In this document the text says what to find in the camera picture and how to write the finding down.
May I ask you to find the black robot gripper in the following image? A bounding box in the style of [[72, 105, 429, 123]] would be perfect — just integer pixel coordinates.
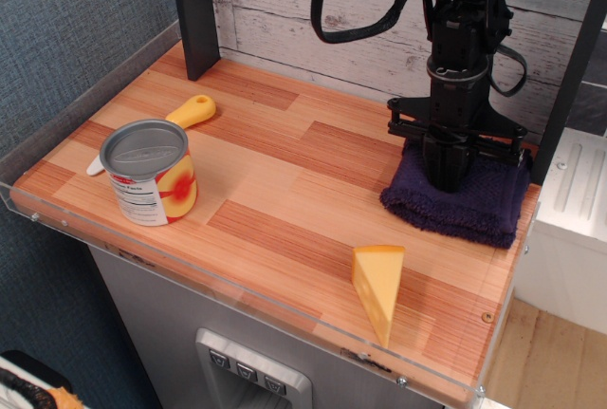
[[388, 66, 527, 193]]

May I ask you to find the dark purple cloth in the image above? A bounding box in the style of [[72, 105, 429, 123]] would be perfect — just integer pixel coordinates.
[[380, 142, 533, 249]]

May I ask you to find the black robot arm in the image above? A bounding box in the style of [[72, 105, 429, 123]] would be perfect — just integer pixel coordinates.
[[388, 0, 527, 193]]

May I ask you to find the yellow cheese wedge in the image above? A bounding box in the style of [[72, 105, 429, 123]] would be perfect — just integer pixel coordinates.
[[351, 245, 406, 348]]

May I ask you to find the white toy sink unit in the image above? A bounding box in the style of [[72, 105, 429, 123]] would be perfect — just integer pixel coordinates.
[[513, 128, 606, 334]]

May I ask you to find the tin can with red-yellow label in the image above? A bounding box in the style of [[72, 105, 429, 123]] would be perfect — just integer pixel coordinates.
[[100, 120, 198, 227]]

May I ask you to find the grey cabinet with dispenser panel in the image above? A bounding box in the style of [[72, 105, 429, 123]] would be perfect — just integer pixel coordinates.
[[91, 248, 440, 408]]

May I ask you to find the clear acrylic table guard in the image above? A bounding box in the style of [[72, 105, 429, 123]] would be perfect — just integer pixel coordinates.
[[1, 45, 540, 408]]

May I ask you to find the orange object bottom left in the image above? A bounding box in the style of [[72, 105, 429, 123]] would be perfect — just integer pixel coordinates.
[[47, 387, 85, 409]]

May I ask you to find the white black device bottom left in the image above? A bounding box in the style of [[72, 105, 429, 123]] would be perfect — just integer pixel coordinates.
[[1, 350, 75, 408]]

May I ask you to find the dark right frame post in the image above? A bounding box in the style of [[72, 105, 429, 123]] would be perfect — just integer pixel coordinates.
[[531, 0, 606, 185]]

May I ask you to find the dark frame post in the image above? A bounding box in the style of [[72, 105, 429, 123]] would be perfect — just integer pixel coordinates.
[[175, 0, 221, 81], [531, 0, 606, 185]]

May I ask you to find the black sleeved cable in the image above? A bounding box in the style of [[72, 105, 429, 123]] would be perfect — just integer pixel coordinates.
[[310, 0, 528, 99]]

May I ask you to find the dark left frame post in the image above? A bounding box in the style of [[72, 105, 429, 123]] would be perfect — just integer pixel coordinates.
[[175, 0, 221, 81]]

